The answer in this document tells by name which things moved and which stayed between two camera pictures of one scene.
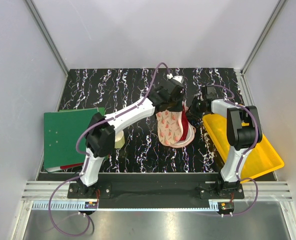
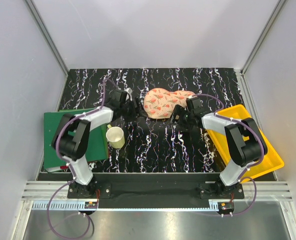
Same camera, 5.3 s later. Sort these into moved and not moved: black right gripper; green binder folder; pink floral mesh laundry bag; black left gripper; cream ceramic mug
Moved: pink floral mesh laundry bag; black left gripper; black right gripper
Not moved: green binder folder; cream ceramic mug
